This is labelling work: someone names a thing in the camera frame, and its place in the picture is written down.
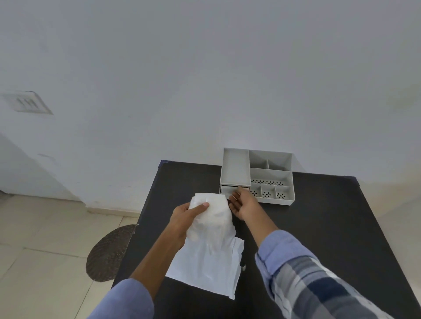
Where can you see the person's right hand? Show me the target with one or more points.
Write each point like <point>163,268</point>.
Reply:
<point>247,206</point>

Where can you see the person's left hand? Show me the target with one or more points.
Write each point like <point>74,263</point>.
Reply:
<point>180,220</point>

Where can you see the person's right thumb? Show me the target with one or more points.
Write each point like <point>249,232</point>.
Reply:
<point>244,191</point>

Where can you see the person's left thumb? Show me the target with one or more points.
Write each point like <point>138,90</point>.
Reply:
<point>199,209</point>

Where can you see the grey organizer drawer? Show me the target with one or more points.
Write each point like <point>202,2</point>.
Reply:
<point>227,190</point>

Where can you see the white plastic bag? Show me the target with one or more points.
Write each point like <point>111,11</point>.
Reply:
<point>213,253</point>

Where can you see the person's left forearm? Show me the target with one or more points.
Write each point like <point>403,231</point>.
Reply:
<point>149,268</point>

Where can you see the person's right forearm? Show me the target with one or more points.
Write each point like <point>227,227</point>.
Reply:
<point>296,272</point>

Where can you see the grey plastic desk organizer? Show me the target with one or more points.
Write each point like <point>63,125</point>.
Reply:
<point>263,174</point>

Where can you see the blue table corner guard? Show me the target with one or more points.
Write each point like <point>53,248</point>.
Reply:
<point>163,163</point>

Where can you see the round brown woven mat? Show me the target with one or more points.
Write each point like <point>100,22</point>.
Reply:
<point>107,254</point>

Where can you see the white wall switch plate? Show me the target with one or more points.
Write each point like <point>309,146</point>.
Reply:
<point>28,102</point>

